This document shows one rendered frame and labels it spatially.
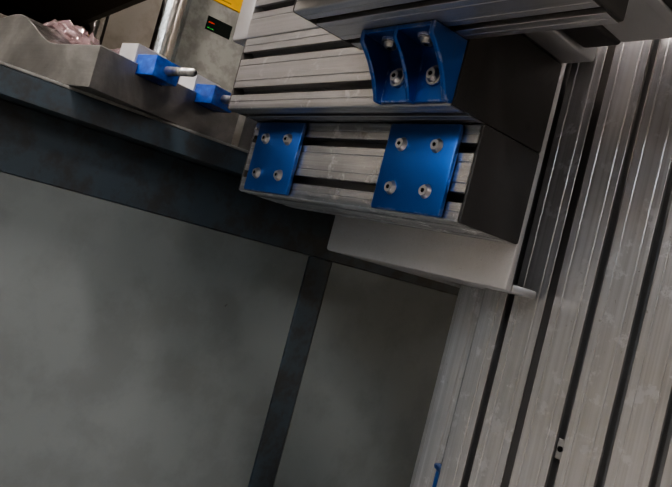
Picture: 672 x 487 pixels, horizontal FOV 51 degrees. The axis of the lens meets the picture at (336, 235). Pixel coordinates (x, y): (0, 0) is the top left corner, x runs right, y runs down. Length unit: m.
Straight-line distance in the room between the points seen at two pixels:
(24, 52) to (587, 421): 0.85
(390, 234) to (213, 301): 0.43
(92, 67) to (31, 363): 0.41
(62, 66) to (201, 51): 1.13
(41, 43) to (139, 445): 0.60
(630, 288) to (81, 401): 0.76
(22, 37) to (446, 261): 0.68
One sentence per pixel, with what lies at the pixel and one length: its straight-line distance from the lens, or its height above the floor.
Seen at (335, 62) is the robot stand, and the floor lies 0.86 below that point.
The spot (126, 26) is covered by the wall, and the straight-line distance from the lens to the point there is 3.97.
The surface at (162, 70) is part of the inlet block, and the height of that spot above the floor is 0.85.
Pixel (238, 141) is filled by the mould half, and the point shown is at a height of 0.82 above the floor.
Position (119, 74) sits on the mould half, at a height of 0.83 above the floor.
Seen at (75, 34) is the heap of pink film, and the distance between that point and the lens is 1.13.
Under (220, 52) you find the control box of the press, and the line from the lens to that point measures 2.13.
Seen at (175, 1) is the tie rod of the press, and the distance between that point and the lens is 1.95.
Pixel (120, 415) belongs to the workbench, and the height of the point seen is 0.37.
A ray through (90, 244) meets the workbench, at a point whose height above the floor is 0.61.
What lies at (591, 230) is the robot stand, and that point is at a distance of 0.72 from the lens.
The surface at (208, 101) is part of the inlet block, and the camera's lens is 1.03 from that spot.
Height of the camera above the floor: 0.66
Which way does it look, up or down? 3 degrees up
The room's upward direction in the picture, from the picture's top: 15 degrees clockwise
